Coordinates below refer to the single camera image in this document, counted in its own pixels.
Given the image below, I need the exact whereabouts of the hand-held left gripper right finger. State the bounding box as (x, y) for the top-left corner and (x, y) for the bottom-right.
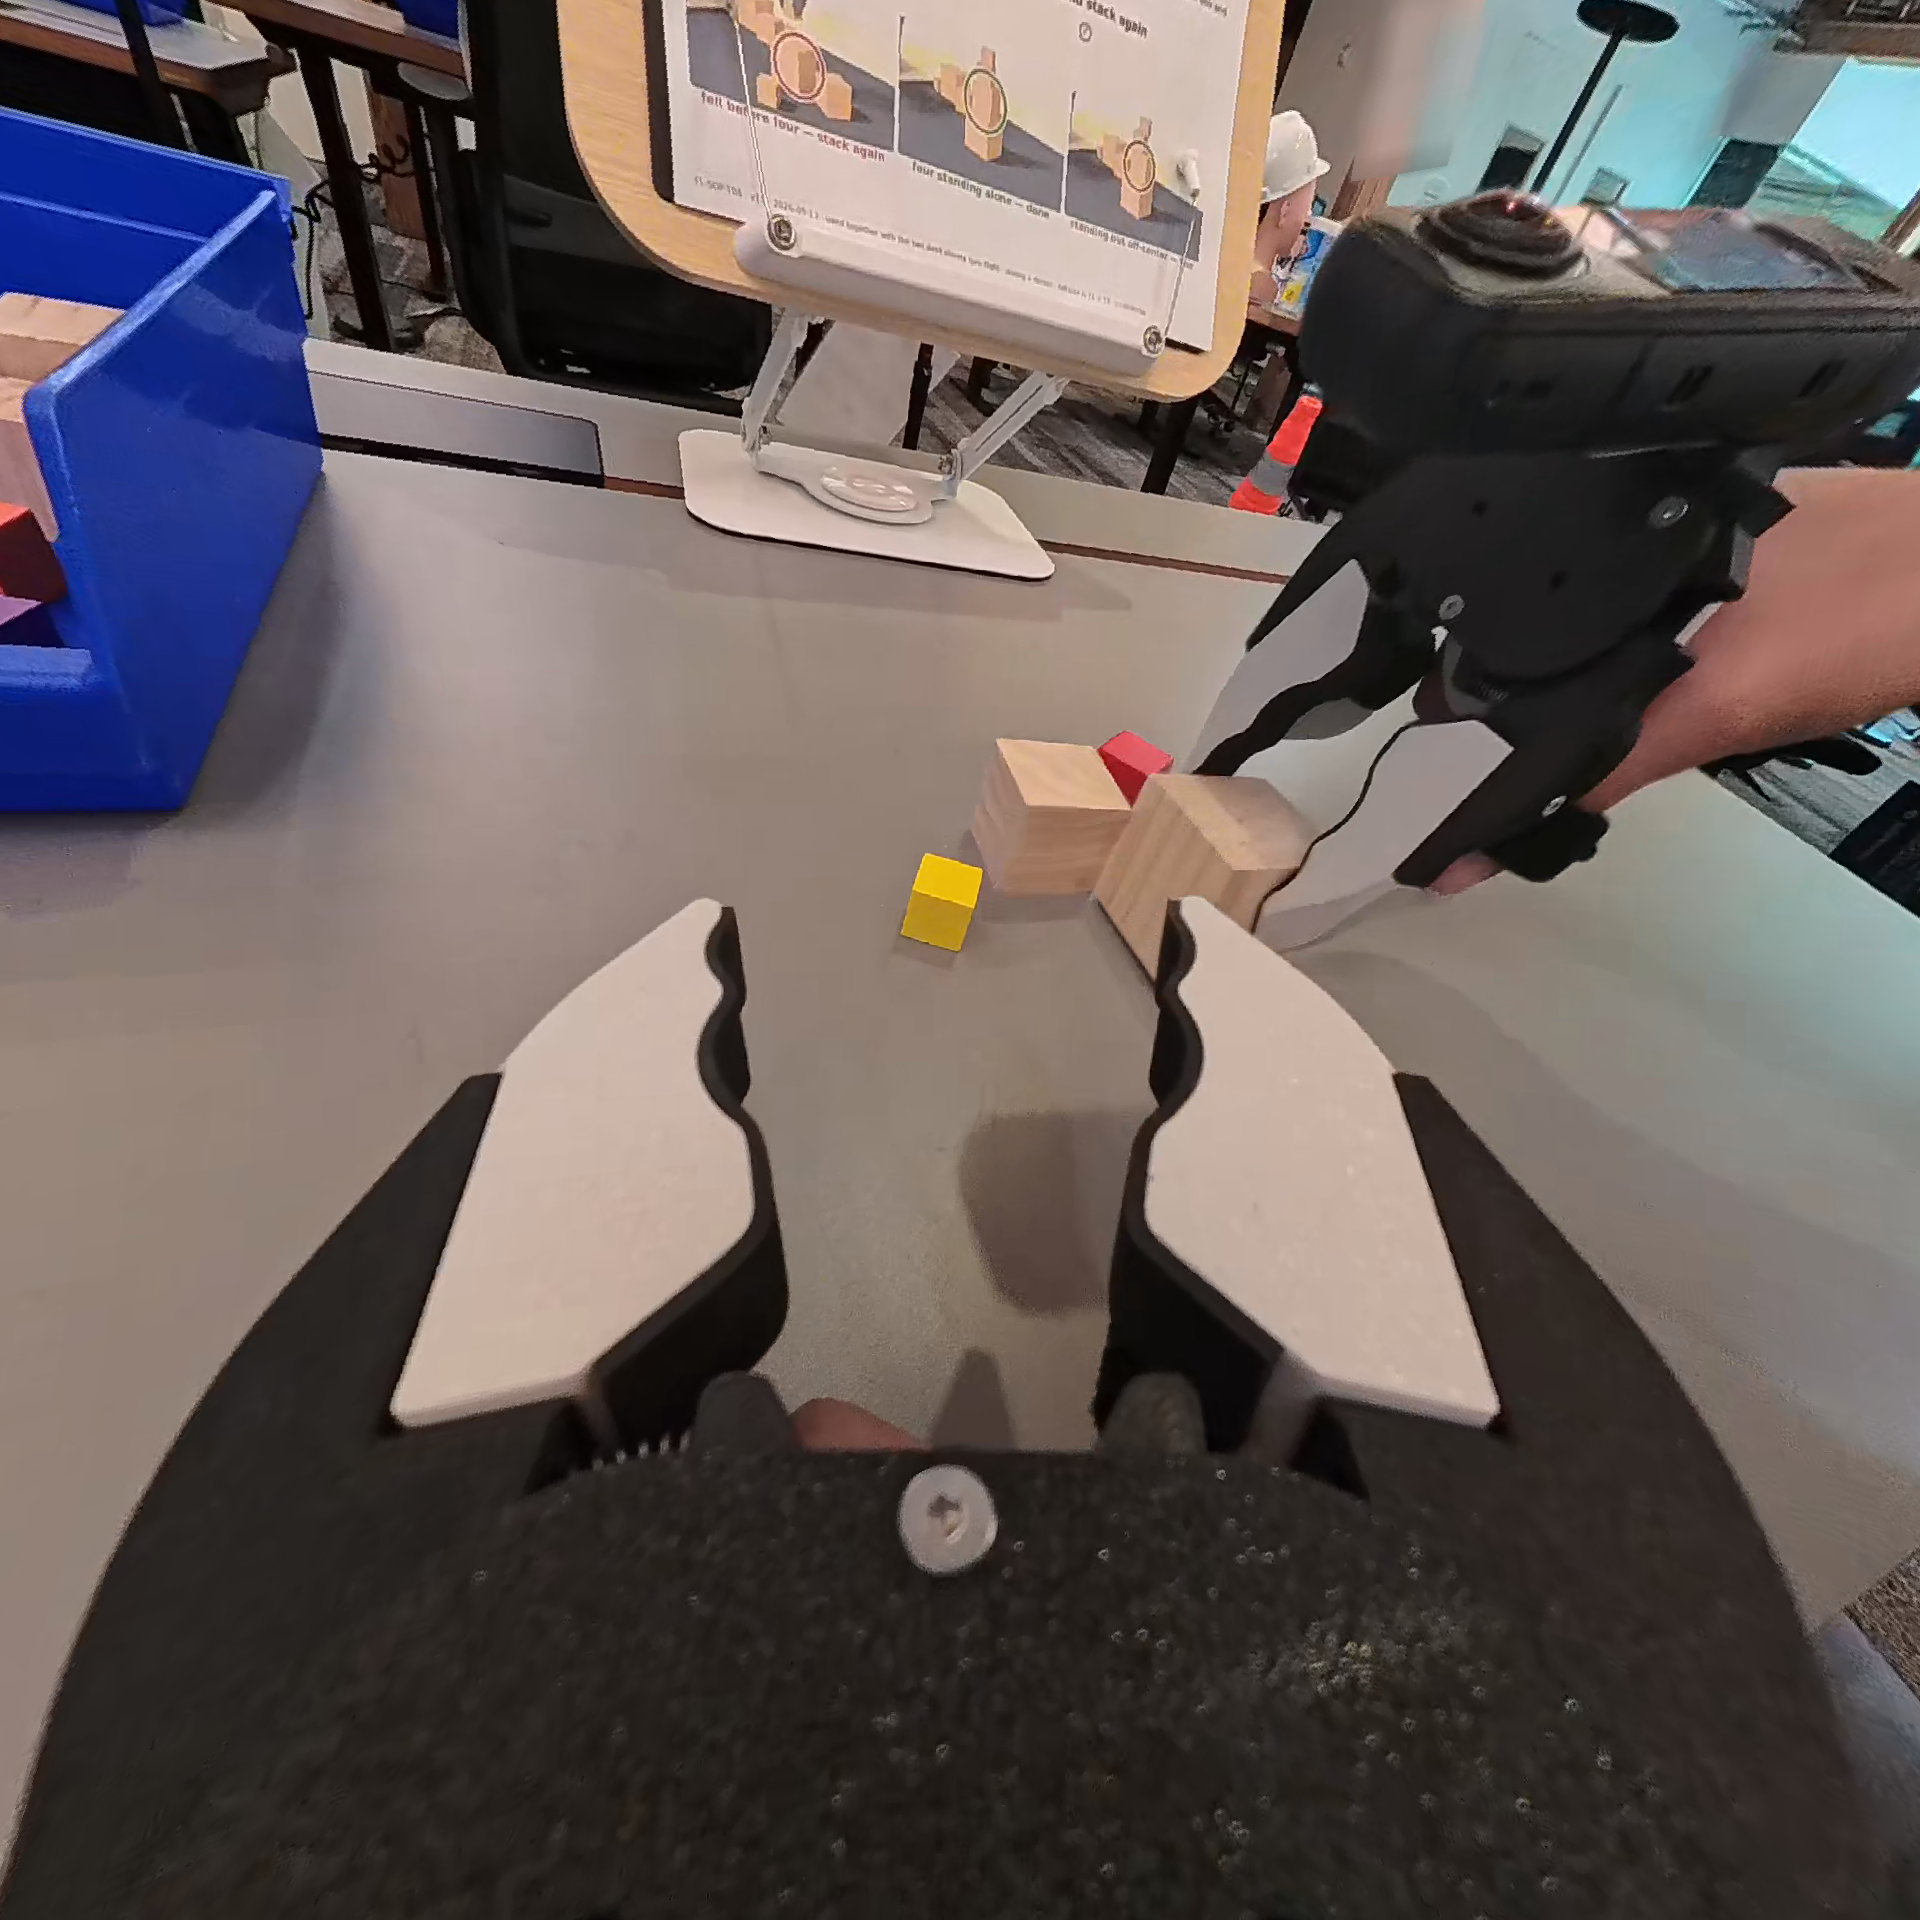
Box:
(1100, 896), (1502, 1436)

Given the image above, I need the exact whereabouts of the orange striped traffic cone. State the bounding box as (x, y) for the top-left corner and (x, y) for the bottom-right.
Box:
(1255, 390), (1325, 519)

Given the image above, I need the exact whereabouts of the black office chair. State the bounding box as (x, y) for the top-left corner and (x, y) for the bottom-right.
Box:
(451, 0), (767, 392)

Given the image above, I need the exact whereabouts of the white instruction sheet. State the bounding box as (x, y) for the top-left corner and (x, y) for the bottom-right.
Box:
(656, 0), (1247, 352)

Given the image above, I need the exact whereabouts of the person's right hand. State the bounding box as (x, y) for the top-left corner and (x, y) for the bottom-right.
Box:
(1427, 465), (1920, 902)

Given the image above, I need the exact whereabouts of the wooden display board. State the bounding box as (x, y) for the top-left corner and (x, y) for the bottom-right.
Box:
(560, 0), (1286, 407)

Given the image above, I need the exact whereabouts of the blue plastic bin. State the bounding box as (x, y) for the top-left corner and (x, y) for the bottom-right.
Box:
(0, 111), (327, 817)

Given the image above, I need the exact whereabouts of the yellow wooden cube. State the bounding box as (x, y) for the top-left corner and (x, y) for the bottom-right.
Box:
(900, 853), (986, 952)

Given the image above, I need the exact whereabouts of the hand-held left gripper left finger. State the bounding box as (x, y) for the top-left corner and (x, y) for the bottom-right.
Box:
(390, 901), (790, 1436)

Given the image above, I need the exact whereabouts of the white folding stand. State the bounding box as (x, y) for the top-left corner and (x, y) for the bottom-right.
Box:
(678, 211), (1172, 581)

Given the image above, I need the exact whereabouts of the large wooden cube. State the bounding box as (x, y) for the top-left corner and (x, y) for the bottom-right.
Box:
(0, 295), (122, 385)
(1093, 773), (1311, 980)

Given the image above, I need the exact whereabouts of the mannequin head white helmet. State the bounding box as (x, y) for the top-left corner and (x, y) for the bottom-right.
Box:
(1255, 111), (1330, 302)

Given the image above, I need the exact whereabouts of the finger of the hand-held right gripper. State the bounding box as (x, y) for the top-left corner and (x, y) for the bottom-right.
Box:
(1190, 551), (1388, 782)
(1255, 696), (1539, 956)

